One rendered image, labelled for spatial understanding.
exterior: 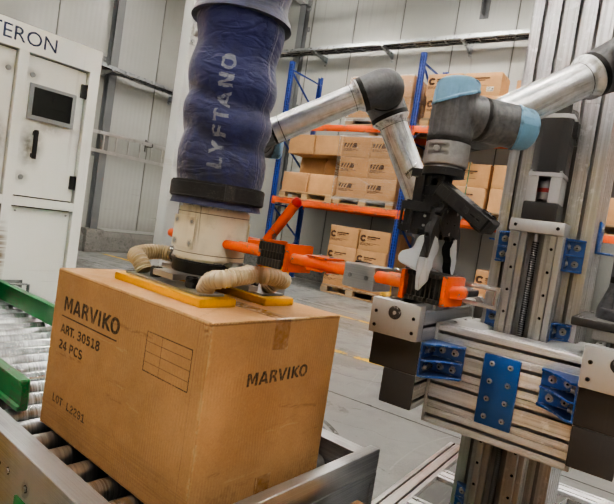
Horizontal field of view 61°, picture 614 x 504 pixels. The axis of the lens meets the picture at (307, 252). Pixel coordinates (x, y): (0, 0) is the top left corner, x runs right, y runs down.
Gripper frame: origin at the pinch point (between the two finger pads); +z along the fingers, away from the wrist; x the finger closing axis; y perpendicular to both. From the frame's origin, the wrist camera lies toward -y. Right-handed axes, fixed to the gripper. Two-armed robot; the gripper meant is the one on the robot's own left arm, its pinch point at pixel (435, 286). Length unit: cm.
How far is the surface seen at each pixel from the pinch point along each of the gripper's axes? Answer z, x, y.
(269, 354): 20.6, 4.2, 31.7
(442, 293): 0.5, 4.7, -3.7
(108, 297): 16, 21, 67
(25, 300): 48, -20, 210
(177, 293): 12, 15, 51
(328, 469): 47, -14, 25
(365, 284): 2.1, 3.4, 11.8
